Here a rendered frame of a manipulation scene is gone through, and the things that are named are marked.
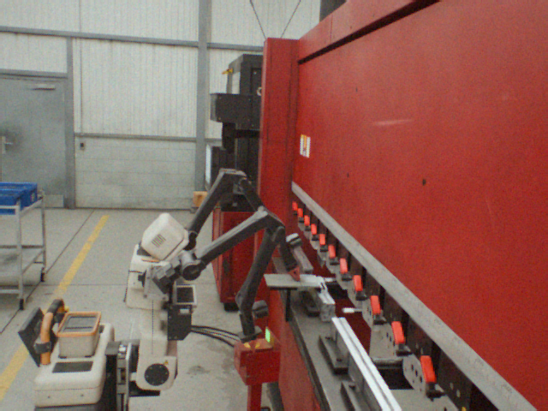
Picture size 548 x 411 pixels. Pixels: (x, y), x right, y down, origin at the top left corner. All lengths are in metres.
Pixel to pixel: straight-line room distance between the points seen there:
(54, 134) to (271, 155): 6.44
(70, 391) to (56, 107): 7.54
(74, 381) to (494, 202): 1.71
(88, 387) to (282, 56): 2.24
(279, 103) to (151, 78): 6.03
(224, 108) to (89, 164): 6.12
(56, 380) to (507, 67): 1.88
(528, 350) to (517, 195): 0.27
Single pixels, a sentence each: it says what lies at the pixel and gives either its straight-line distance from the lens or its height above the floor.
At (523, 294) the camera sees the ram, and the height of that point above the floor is 1.57.
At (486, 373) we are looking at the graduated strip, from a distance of 1.14.
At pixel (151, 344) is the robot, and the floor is 0.86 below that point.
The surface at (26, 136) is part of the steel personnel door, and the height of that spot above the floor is 1.19.
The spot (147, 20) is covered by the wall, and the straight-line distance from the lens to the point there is 9.44.
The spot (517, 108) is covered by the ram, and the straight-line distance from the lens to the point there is 1.05.
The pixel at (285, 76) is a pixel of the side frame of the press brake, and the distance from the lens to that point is 3.47.
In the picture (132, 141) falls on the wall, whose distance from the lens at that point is 9.39.
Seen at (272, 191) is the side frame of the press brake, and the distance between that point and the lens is 3.50.
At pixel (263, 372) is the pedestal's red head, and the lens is 2.45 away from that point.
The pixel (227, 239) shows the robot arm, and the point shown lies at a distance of 2.08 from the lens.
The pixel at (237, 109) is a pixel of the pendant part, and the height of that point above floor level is 1.85.
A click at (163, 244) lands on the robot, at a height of 1.30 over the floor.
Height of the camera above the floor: 1.86
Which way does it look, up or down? 11 degrees down
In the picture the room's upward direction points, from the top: 3 degrees clockwise
